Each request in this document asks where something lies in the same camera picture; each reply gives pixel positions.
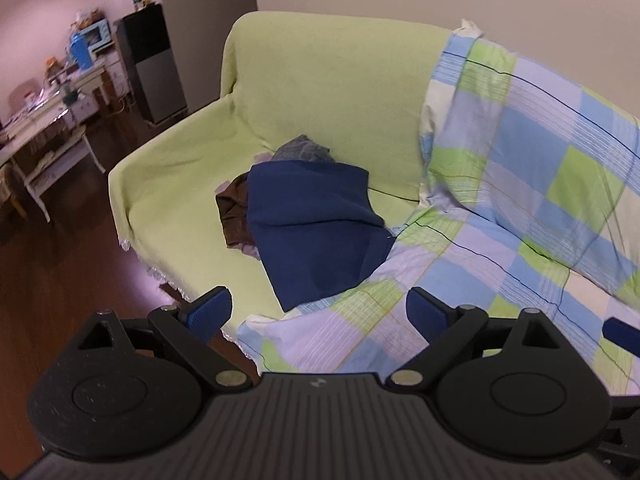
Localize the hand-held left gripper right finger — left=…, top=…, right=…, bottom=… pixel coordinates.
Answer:
left=385, top=287, right=563, bottom=394

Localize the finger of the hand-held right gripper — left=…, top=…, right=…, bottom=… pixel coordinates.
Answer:
left=602, top=316, right=640, bottom=356

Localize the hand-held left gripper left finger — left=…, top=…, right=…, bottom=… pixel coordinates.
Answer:
left=75, top=285, right=253, bottom=392

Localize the navy blue garment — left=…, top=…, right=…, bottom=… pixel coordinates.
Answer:
left=246, top=160, right=396, bottom=312

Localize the brown garment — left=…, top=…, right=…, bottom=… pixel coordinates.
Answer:
left=215, top=172, right=261, bottom=251

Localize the checkered blue green blanket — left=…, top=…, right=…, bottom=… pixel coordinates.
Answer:
left=235, top=19, right=640, bottom=396

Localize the grey garment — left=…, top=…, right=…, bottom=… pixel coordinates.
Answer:
left=272, top=135, right=336, bottom=165

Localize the white table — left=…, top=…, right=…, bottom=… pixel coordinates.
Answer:
left=0, top=95, right=106, bottom=223

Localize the green covered sofa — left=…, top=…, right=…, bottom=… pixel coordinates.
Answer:
left=107, top=10, right=453, bottom=348

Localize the black grey fridge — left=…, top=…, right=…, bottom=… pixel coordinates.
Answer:
left=116, top=2, right=188, bottom=126

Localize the white cabinet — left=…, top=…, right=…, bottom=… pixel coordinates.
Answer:
left=65, top=52, right=131, bottom=126

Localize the blue thermos jug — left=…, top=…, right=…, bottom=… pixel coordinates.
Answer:
left=69, top=30, right=93, bottom=68

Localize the light blue microwave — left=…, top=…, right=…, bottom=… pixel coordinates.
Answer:
left=75, top=19, right=113, bottom=53

